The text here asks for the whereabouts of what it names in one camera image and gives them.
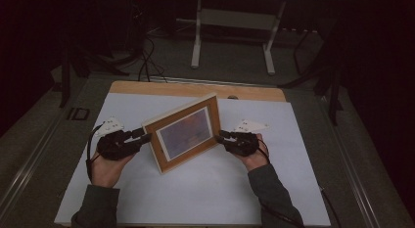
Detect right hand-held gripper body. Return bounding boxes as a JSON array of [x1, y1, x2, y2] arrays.
[[224, 119, 270, 158]]

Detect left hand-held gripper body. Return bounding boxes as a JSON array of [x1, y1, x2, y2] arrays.
[[94, 115, 135, 161]]

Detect wooden picture frame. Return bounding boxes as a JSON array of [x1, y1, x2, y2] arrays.
[[141, 92, 222, 175]]

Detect person's right hand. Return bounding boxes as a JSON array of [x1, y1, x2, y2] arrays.
[[240, 133, 271, 172]]

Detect person's left hand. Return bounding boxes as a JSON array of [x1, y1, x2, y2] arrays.
[[90, 152, 136, 189]]

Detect black metal stand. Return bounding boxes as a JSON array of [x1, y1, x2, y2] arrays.
[[278, 0, 345, 126], [58, 41, 129, 109]]

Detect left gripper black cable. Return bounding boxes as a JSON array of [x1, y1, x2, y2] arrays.
[[85, 123, 104, 183]]

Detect black rectangular floor bracket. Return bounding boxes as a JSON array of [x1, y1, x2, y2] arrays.
[[67, 107, 91, 121]]

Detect metal floor rail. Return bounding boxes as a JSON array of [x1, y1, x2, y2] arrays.
[[0, 116, 67, 216], [148, 75, 272, 89], [321, 97, 383, 228]]

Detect black floor cables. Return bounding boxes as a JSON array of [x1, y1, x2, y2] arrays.
[[136, 35, 168, 84]]

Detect white metal desk frame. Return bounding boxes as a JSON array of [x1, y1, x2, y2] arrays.
[[190, 0, 288, 75]]

